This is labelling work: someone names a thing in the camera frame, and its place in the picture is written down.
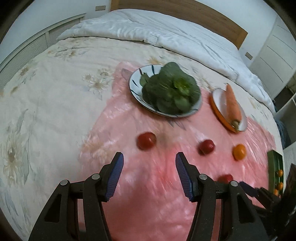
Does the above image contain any white duvet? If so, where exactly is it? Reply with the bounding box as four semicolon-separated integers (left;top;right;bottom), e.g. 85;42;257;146
57;9;275;114

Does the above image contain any green tray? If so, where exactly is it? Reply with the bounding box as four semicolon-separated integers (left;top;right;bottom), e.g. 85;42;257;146
267;150;284;196

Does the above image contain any blue towel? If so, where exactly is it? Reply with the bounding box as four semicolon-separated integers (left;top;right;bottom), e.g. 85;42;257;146
275;120;292;149

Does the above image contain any green leafy vegetable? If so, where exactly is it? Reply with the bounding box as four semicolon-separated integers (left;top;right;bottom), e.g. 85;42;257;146
140;62;201;115

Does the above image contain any white radiator cabinet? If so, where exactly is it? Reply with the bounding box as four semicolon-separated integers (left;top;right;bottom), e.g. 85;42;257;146
1;14;85;90

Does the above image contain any wooden headboard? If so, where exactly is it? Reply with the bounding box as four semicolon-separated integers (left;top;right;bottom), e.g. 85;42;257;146
110;0;248;49

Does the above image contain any white wardrobe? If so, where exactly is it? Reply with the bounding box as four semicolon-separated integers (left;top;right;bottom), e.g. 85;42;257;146
250;17;295;143

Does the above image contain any floral bed sheet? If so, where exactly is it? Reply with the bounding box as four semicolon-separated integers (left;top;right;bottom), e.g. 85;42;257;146
1;37;282;240

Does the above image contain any white plate with greens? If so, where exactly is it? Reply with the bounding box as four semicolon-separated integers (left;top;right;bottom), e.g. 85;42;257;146
129;62;202;118

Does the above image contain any carrot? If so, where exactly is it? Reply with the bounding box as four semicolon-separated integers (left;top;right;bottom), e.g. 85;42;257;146
225;84;242;132

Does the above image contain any pink plastic sheet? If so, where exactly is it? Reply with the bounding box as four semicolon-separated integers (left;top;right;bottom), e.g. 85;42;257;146
79;62;276;240

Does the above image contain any orange white plate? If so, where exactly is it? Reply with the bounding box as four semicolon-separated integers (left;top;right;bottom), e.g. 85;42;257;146
210;85;247;133

